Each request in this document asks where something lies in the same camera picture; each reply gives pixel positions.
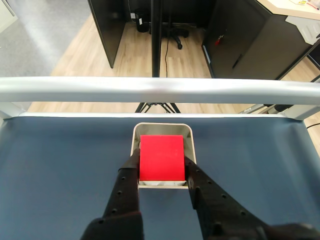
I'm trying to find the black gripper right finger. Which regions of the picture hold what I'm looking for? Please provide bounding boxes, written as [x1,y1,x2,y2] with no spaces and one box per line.
[184,156,320,240]

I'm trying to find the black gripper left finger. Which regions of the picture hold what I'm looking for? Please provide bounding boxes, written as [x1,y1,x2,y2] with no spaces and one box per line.
[79,147,144,240]

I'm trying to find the red cube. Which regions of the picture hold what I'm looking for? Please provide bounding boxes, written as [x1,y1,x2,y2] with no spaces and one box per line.
[139,134,186,182]

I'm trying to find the white square box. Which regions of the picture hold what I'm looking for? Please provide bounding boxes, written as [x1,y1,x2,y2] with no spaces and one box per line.
[130,122,197,190]

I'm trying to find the white cloth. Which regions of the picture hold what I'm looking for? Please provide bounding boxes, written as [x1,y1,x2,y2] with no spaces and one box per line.
[138,179,188,188]

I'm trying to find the black tripod legs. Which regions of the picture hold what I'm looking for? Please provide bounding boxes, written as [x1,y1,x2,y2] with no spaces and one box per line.
[134,101,182,115]

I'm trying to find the grey stand leg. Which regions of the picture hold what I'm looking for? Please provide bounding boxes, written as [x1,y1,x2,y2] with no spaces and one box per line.
[239,103,294,116]

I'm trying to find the black vertical pole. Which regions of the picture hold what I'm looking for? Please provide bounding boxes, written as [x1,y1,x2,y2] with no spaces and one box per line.
[150,0,164,78]

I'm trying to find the black desk side panel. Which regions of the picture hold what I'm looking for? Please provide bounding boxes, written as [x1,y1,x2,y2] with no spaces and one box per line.
[87,0,129,69]

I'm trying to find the black office chair base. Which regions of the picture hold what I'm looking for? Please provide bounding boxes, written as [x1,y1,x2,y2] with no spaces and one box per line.
[149,21,190,50]

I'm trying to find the dark cabinet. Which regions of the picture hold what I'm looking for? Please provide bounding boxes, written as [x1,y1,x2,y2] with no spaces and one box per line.
[201,0,320,81]

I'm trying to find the black waste bin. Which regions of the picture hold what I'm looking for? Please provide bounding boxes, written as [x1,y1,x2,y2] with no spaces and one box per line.
[134,8,152,34]

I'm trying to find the light wooden desk top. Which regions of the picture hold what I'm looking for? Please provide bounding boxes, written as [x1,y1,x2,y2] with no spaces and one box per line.
[257,0,320,21]

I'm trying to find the white cabinet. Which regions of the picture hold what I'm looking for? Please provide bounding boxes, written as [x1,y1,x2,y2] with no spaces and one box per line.
[0,0,19,34]

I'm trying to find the silver metal cart rail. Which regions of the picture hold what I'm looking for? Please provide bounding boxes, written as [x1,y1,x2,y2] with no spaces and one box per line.
[0,76,320,122]

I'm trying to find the black floor cable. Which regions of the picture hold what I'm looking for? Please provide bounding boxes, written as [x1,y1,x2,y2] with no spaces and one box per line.
[164,37,171,78]

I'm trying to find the grey metal bracket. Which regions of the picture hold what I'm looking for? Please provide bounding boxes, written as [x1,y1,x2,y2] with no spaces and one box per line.
[285,14,320,46]

